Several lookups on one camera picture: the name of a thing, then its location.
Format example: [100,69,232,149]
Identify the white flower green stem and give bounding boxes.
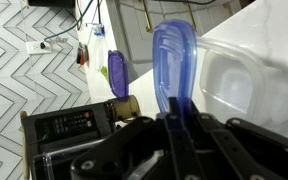
[99,65,110,83]

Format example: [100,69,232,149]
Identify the clear Brita water dispenser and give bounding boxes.
[32,137,166,180]

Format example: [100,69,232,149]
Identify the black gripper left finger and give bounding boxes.
[69,97,199,180]

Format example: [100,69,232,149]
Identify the gold cabinet handle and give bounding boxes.
[140,0,153,34]
[186,1,199,32]

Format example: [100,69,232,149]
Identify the red black small device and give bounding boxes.
[76,42,90,66]

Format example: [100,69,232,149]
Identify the green power cable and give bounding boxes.
[43,0,95,43]

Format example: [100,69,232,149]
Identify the white outlet with plug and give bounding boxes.
[25,37,69,56]

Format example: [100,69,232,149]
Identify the purple plastic lid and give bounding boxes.
[107,49,130,99]

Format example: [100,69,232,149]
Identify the grey cabinet doors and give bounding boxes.
[105,0,246,83]

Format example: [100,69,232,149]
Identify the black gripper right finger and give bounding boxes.
[187,102,288,180]

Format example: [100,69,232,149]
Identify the light blue plastic lid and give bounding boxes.
[151,18,199,124]

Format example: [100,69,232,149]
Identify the clear plastic container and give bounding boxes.
[194,36,269,127]

